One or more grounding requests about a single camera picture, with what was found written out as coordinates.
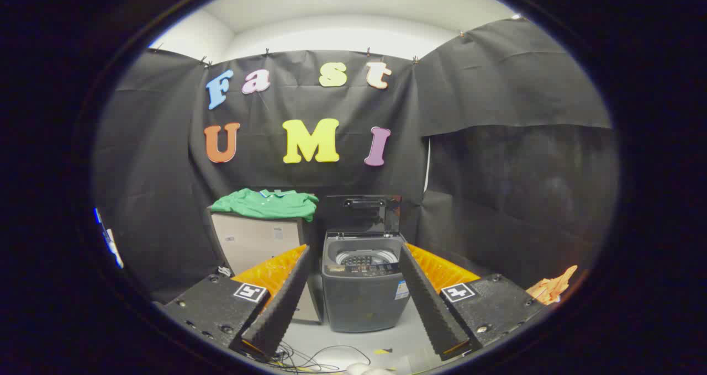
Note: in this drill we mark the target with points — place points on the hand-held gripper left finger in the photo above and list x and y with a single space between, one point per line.
287 303

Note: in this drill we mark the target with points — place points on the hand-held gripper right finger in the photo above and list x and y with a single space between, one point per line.
431 309

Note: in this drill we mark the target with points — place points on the grey washing machine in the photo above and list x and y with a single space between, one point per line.
359 303

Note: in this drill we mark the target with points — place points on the green polo shirt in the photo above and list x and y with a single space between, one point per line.
265 205

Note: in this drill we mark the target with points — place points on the yellow tape piece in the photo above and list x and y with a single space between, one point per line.
382 351

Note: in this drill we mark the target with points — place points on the orange cloth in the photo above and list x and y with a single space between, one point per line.
549 289

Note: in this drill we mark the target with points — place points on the white and blue object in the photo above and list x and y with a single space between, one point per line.
113 248

